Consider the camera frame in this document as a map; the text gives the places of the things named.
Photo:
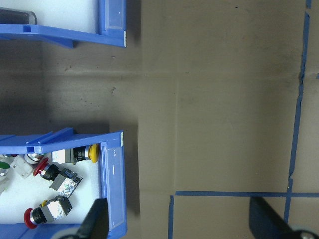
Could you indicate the blue plastic button bin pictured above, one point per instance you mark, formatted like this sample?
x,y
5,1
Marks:
x,y
112,174

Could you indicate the blue plastic capacitor bin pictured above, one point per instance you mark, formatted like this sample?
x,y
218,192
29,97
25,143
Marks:
x,y
62,33

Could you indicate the yellow push button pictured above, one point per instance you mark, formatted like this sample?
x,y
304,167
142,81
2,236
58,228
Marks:
x,y
82,153

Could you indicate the green push button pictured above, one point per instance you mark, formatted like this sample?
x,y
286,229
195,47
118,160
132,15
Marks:
x,y
3,166

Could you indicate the white foam bin liner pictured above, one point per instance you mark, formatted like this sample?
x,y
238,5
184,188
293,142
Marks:
x,y
90,179
62,12

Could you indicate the dark cylindrical capacitor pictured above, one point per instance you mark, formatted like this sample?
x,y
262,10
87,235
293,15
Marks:
x,y
15,16

